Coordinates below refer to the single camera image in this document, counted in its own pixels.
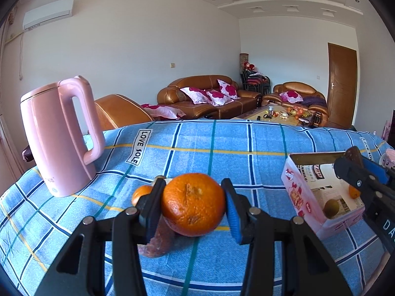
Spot small orange tangerine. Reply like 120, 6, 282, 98
349, 185, 361, 199

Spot green round fruit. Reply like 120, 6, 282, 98
323, 199, 340, 219

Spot large orange tangerine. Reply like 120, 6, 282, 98
161, 173, 226, 237

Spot dark brown round fruit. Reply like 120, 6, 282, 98
344, 146, 364, 168

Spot pink cartoon cup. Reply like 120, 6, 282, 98
379, 148, 395, 169

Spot orange tangerine on cloth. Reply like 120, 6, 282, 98
131, 185, 153, 206

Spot printed paper sheet in box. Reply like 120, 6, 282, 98
299, 164, 364, 219

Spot black television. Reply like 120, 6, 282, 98
388, 110, 395, 147

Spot purple blanket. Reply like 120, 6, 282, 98
301, 96, 327, 108

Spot brown leather armchair far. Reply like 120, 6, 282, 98
262, 82, 329, 127

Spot brown leather armchair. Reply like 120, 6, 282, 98
262, 82, 329, 127
94, 94, 154, 131

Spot wooden coffee table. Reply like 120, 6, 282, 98
234, 104, 313, 126

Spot white magenta armchair pillow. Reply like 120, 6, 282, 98
279, 90, 303, 104

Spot brown leather armchair near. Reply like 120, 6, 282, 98
94, 94, 154, 131

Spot white magenta pillow middle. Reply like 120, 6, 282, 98
205, 90, 233, 106

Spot brown wooden door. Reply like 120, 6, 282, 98
327, 43, 357, 129

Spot brown leather three-seat sofa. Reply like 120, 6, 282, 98
157, 75, 262, 119

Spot white magenta pillow right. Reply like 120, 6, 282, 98
217, 79, 238, 100

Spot white magenta pillow left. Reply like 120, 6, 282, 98
180, 87, 212, 105

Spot blue plaid tablecloth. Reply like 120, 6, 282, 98
1, 120, 389, 295

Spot stacked dark chairs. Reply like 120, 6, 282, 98
240, 61, 271, 95

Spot pink electric kettle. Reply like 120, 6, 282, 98
20, 75, 105, 197

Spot white wall air conditioner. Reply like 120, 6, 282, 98
23, 0, 74, 31

